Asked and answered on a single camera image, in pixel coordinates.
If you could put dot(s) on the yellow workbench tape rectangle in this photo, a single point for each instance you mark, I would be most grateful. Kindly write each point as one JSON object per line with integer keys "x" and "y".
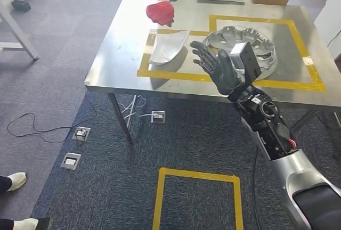
{"x": 173, "y": 76}

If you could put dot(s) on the white desk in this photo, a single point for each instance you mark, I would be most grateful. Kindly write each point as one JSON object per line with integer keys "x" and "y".
{"x": 329, "y": 20}

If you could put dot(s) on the person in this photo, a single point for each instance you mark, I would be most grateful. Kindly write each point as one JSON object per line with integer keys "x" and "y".
{"x": 17, "y": 180}

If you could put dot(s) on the silver black robot right arm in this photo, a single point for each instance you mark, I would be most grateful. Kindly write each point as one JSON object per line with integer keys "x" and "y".
{"x": 266, "y": 119}

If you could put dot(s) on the red cloth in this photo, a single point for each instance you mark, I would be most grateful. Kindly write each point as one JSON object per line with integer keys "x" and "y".
{"x": 159, "y": 11}

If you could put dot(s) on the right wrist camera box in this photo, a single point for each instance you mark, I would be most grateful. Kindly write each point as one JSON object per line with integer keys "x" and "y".
{"x": 250, "y": 62}

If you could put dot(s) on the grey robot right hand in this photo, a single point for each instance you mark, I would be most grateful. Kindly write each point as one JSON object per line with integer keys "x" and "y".
{"x": 224, "y": 76}

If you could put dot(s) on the black floor pouch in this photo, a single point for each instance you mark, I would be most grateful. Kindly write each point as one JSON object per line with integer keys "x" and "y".
{"x": 20, "y": 5}

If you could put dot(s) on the round silver fan shroud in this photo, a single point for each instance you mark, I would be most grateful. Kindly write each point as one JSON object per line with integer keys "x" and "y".
{"x": 268, "y": 68}

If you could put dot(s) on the steel workbench table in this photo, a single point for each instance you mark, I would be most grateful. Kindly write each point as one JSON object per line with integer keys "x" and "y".
{"x": 119, "y": 45}

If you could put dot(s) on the yellow floor tape square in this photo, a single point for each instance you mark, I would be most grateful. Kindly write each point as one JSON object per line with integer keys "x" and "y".
{"x": 158, "y": 200}

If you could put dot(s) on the white table leg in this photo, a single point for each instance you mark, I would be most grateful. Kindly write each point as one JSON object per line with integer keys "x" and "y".
{"x": 18, "y": 32}

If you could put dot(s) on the white plastic shell part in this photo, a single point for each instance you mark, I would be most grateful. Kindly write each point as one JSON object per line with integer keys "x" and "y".
{"x": 168, "y": 46}

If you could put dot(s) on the steel floor socket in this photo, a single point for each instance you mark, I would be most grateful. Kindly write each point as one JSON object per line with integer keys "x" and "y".
{"x": 81, "y": 134}
{"x": 158, "y": 117}
{"x": 70, "y": 161}

